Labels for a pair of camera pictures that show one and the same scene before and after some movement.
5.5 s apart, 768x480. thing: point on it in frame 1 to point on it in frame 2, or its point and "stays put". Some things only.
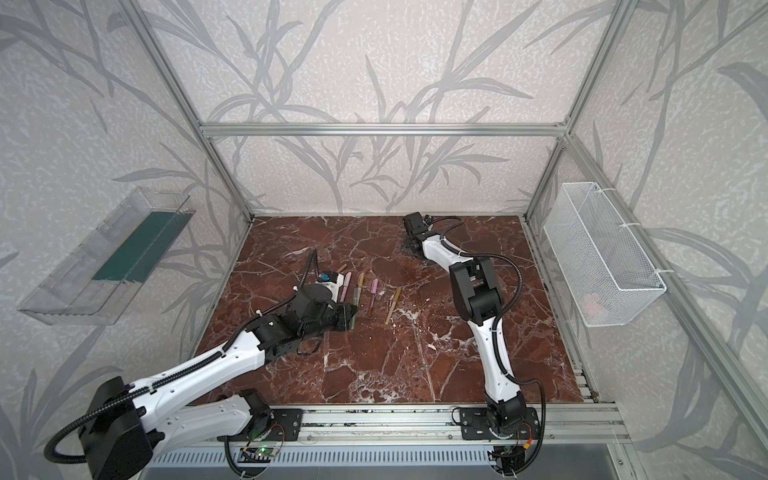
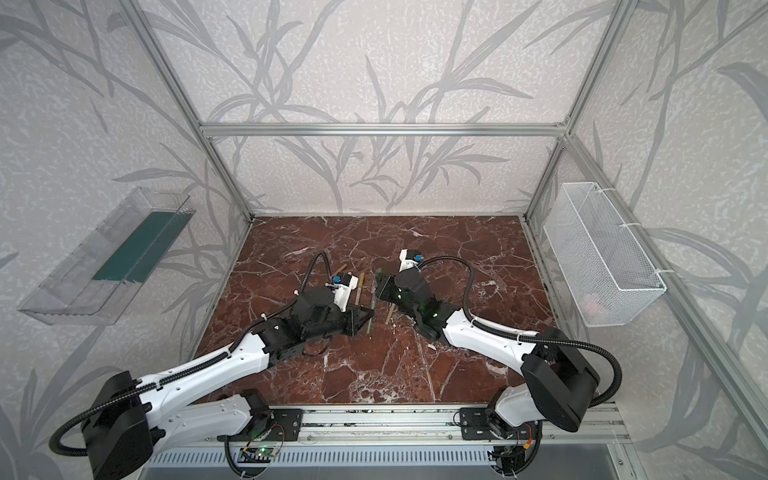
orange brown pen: [390, 312] stays put
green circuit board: [252, 455] stays put
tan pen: [357, 290] stays put
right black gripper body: [413, 241] to [389, 288]
